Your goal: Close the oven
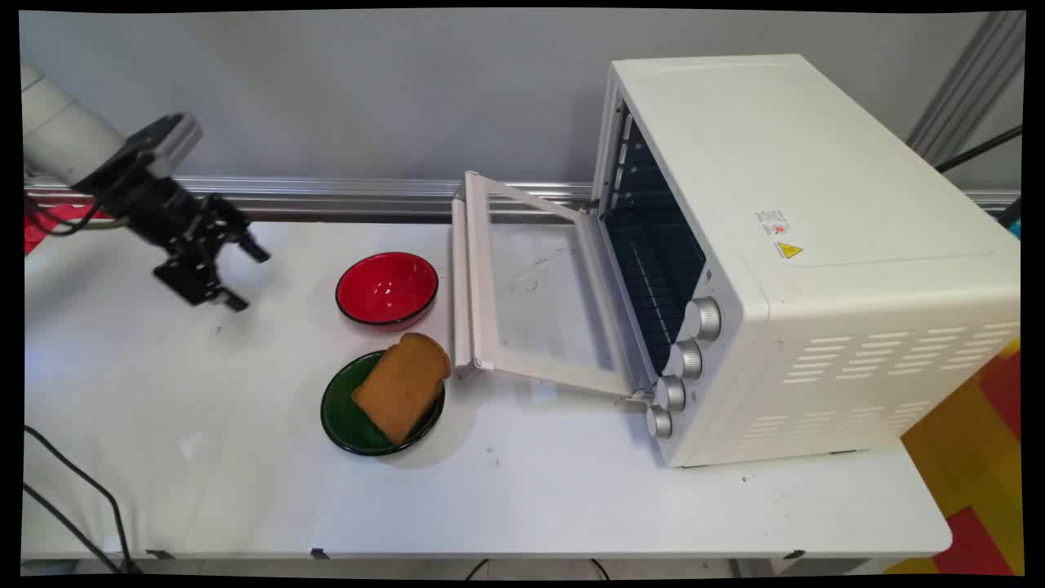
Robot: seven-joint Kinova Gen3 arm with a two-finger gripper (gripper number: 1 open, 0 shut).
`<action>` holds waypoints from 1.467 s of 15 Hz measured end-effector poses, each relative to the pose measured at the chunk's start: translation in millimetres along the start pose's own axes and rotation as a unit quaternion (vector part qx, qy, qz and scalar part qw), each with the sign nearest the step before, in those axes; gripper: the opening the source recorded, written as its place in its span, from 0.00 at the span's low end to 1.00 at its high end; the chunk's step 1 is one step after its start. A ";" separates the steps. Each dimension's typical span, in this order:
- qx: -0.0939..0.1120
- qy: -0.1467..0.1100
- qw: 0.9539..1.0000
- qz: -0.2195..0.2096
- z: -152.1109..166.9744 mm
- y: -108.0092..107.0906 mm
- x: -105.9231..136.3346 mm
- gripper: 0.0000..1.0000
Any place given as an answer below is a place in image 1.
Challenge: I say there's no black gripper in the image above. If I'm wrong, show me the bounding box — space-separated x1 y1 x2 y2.
72 152 272 313

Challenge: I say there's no red cloth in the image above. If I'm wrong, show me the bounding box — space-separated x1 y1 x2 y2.
24 203 111 256

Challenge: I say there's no red bowl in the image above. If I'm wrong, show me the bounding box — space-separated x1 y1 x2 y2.
335 252 440 329

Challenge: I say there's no green plate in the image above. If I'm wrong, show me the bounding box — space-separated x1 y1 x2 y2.
320 350 447 457

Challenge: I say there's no brown bread slice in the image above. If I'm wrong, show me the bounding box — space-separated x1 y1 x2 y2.
352 332 452 446

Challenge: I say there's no white glass oven door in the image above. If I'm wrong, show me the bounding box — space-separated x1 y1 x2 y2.
451 171 654 403

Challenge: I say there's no white toaster oven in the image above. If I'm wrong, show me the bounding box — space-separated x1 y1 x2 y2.
591 54 1021 469

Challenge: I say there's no aluminium frame rail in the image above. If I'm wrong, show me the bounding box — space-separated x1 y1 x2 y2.
23 175 1021 223

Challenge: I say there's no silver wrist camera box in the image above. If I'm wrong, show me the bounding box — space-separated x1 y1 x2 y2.
104 113 203 180

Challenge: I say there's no black cable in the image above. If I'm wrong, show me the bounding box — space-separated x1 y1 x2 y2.
24 192 111 238
23 425 141 574
935 124 1024 175

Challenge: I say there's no black oven wire rack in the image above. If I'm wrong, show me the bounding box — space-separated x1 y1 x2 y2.
611 220 706 368

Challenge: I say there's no aluminium frame post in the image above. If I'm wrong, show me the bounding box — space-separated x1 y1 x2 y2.
905 10 1026 168

